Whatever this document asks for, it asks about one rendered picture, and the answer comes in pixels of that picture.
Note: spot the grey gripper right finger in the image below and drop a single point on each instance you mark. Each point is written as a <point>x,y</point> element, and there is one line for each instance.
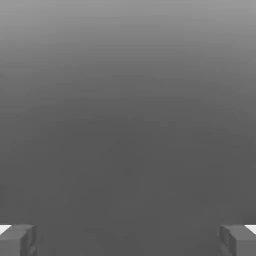
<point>240,243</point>

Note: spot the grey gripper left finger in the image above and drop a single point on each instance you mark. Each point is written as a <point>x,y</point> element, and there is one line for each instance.
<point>16,242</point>

